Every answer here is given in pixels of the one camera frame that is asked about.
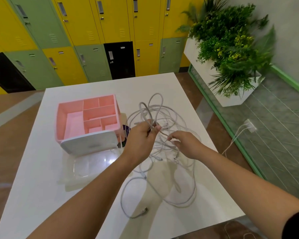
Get person's left hand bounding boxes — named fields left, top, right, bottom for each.
left=121, top=119, right=162, bottom=167

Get person's right hand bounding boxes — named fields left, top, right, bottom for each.
left=167, top=130, right=207, bottom=161

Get white charging cables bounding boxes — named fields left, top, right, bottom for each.
left=120, top=93, right=203, bottom=219

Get person's left forearm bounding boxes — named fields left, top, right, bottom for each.
left=27, top=154, right=138, bottom=239

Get person's right forearm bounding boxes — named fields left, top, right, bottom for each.
left=200, top=146, right=299, bottom=239

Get purple round label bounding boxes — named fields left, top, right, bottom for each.
left=122, top=124, right=131, bottom=148

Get clear plastic lid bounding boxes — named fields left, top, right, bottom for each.
left=64, top=146, right=131, bottom=188

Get pink compartment organizer box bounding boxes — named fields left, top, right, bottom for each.
left=55, top=94, right=123, bottom=145

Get white planter box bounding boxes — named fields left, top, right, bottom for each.
left=184, top=37, right=265, bottom=107

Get green artificial plants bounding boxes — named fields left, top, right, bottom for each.
left=175, top=0, right=277, bottom=98

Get row of coloured lockers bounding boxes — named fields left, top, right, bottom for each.
left=0, top=0, right=205, bottom=96

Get black sleeve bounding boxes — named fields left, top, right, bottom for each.
left=281, top=210, right=299, bottom=239

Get white cable at wall plug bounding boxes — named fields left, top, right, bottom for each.
left=221, top=124, right=250, bottom=156

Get white wall plug adapter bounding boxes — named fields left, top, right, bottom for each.
left=243, top=119, right=257, bottom=133

